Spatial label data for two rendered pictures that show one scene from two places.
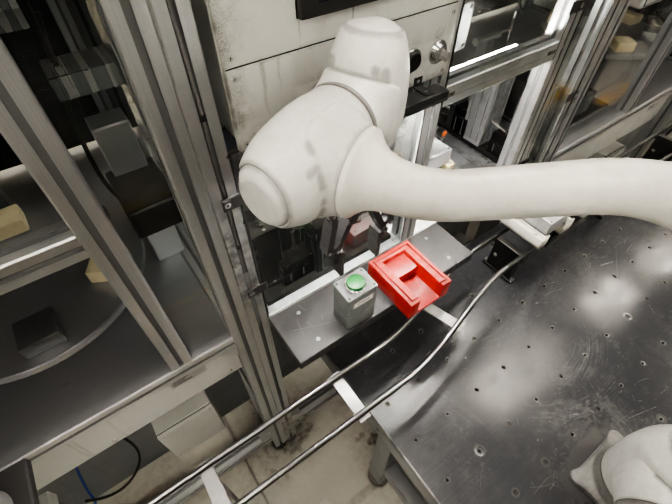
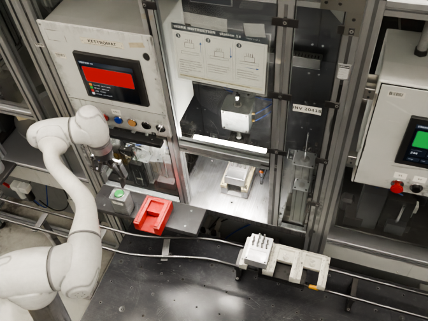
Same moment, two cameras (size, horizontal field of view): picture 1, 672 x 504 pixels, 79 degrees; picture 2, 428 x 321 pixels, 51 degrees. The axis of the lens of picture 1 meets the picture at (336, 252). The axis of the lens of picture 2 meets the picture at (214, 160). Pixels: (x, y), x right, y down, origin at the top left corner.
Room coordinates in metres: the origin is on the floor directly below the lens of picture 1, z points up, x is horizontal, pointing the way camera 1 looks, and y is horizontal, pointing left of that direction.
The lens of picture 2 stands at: (0.24, -1.30, 2.62)
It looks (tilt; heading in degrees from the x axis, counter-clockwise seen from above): 50 degrees down; 58
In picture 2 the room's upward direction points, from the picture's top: 6 degrees counter-clockwise
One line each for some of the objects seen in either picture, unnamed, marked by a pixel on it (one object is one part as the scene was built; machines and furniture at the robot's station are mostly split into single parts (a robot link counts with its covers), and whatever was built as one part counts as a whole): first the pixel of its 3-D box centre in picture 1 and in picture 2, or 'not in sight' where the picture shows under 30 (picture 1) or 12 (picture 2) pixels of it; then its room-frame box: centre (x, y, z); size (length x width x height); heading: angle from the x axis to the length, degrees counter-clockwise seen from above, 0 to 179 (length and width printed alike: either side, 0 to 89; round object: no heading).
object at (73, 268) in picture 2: not in sight; (78, 267); (0.21, -0.52, 1.44); 0.18 x 0.14 x 0.13; 60
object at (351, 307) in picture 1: (352, 296); (122, 200); (0.52, -0.04, 0.97); 0.08 x 0.08 x 0.12; 35
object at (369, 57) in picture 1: (363, 88); (88, 125); (0.50, -0.04, 1.47); 0.13 x 0.11 x 0.16; 150
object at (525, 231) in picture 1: (555, 211); (284, 265); (0.92, -0.69, 0.84); 0.36 x 0.14 x 0.10; 125
